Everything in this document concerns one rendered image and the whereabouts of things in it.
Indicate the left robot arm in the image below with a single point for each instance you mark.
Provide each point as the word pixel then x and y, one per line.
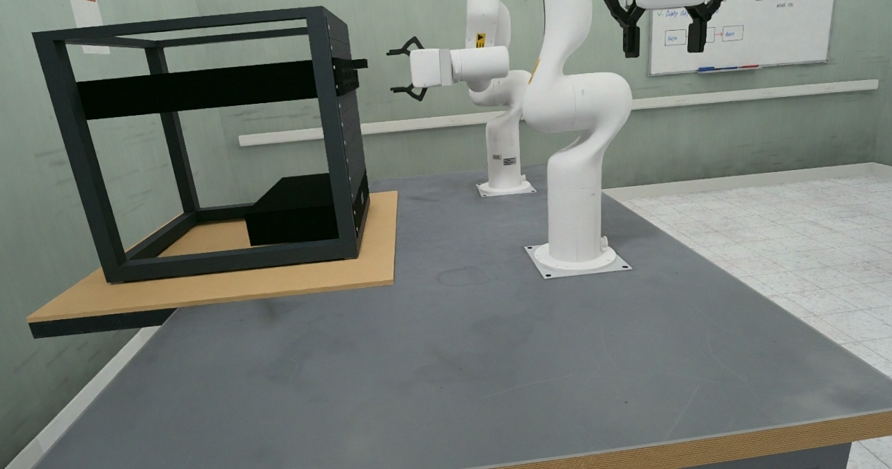
pixel 597 103

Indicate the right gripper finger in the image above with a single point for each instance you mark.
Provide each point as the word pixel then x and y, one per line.
pixel 409 92
pixel 405 47

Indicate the tan flat wooden board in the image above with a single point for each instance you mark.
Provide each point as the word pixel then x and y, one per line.
pixel 374 266

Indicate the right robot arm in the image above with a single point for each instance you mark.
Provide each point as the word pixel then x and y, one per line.
pixel 480 62

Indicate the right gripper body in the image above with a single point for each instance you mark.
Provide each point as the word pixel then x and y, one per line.
pixel 425 68

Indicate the dark grey metal rack frame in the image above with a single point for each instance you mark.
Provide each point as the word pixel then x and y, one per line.
pixel 296 208

